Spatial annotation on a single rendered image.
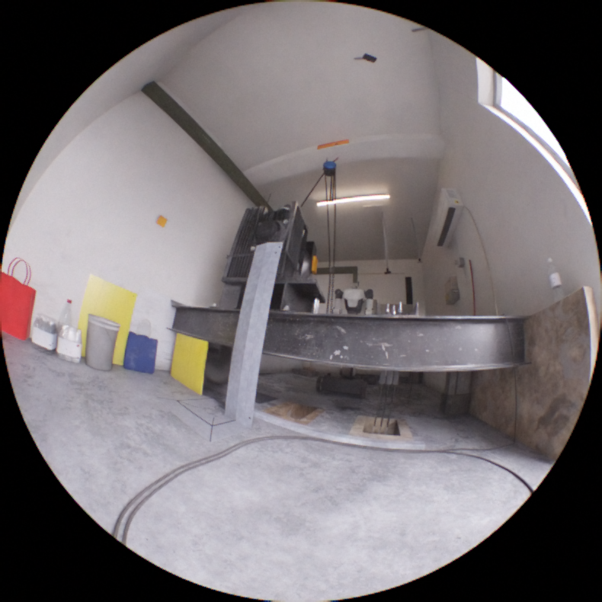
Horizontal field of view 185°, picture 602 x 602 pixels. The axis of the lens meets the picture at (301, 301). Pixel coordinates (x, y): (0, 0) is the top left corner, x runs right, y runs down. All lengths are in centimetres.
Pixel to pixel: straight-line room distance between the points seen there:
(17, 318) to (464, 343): 261
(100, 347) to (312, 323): 143
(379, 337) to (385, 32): 269
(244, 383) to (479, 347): 121
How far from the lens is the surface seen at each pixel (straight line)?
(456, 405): 184
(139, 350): 172
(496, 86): 193
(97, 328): 149
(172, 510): 57
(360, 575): 51
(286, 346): 106
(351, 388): 216
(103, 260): 183
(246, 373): 100
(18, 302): 176
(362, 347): 94
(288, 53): 248
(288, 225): 144
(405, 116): 262
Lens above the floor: 45
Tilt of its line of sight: 16 degrees up
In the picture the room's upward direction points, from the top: 8 degrees clockwise
